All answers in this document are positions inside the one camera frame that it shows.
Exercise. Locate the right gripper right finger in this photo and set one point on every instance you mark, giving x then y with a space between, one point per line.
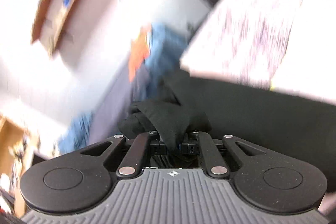
189 145

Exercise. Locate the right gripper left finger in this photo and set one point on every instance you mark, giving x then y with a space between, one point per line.
157 147

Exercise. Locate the pink grey quilt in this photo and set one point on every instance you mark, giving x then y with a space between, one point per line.
285 46

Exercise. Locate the black jacket with white lettering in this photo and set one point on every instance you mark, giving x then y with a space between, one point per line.
291 125

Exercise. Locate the orange towel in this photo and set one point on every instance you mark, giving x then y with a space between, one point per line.
139 51

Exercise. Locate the grey blanket on massage bed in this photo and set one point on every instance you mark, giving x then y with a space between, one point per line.
114 108

